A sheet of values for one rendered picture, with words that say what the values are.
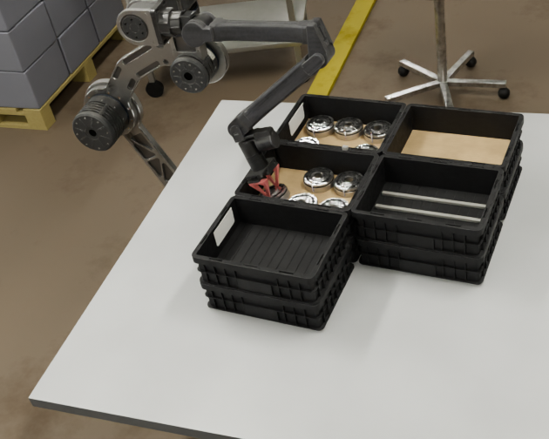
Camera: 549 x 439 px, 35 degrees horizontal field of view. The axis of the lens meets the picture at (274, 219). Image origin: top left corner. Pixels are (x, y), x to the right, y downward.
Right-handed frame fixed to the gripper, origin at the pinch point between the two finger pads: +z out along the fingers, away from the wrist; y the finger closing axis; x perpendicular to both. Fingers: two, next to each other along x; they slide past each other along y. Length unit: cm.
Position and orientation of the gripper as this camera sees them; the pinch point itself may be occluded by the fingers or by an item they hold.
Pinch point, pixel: (272, 189)
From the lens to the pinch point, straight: 282.3
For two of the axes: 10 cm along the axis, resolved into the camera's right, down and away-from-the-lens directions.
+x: -8.0, 0.9, 6.0
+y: 4.4, -6.0, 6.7
